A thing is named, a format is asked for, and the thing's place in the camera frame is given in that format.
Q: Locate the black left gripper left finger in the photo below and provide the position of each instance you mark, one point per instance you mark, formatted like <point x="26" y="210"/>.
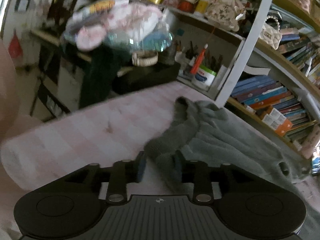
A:
<point x="122" y="173"/>

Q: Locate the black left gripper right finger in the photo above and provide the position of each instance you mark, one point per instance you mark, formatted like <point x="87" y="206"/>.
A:
<point x="197" y="173"/>

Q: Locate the grey sweater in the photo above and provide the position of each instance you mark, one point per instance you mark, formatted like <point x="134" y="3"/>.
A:
<point x="203" y="132"/>

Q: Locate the plastic bag of clothes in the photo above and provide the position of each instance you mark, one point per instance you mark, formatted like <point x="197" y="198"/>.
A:
<point x="118" y="24"/>

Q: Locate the lower orange white box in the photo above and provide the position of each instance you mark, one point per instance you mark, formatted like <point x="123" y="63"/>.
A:
<point x="279" y="125"/>

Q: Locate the orange white box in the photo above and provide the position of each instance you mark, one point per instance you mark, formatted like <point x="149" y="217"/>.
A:
<point x="279" y="125"/>
<point x="277" y="116"/>

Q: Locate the pink checkered table mat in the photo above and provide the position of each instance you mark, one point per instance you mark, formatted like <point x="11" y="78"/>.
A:
<point x="104" y="133"/>

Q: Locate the white green pen can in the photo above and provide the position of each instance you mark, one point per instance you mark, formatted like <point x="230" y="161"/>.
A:
<point x="203" y="78"/>

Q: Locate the upper orange white box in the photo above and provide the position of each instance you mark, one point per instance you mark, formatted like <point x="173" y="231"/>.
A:
<point x="277" y="116"/>

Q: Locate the row of leaning books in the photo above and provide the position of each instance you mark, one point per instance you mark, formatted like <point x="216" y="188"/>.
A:
<point x="259" y="92"/>

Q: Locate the orange red tassel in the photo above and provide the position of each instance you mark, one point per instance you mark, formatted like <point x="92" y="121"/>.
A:
<point x="199" y="60"/>

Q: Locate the white wristwatch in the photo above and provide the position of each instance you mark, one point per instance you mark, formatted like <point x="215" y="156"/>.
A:
<point x="144" y="58"/>

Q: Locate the smartphone with lit screen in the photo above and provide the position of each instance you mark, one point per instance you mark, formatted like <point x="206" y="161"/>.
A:
<point x="315" y="164"/>

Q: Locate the pink cartoon cup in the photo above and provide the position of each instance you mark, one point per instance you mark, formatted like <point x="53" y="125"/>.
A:
<point x="310" y="143"/>

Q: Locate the white wooden bookshelf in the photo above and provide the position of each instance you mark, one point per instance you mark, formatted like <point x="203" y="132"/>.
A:
<point x="262" y="56"/>

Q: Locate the white quilted handbag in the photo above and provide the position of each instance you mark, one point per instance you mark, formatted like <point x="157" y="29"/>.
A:
<point x="270" y="35"/>

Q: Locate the floral ceramic teapot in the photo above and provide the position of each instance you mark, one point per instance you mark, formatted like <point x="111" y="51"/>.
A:
<point x="226" y="13"/>

